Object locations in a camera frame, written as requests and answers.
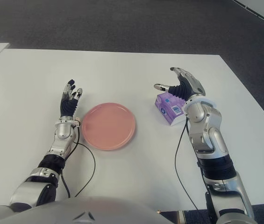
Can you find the purple tissue paper pack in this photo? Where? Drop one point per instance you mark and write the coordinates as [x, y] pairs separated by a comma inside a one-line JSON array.
[[169, 109]]

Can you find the silver robot torso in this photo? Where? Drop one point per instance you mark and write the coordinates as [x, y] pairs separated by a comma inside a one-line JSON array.
[[87, 211]]

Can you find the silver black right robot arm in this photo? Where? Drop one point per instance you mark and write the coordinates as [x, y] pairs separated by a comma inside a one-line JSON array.
[[201, 130]]

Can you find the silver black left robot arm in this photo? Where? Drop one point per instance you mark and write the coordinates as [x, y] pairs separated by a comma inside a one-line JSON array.
[[64, 133]]

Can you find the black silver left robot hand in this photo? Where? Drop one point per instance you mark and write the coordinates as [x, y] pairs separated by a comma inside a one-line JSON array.
[[68, 107]]

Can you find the pink round plate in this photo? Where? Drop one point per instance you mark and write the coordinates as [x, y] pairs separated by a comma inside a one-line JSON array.
[[108, 126]]

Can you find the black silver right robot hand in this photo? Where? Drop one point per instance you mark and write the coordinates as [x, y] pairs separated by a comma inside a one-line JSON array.
[[187, 86]]

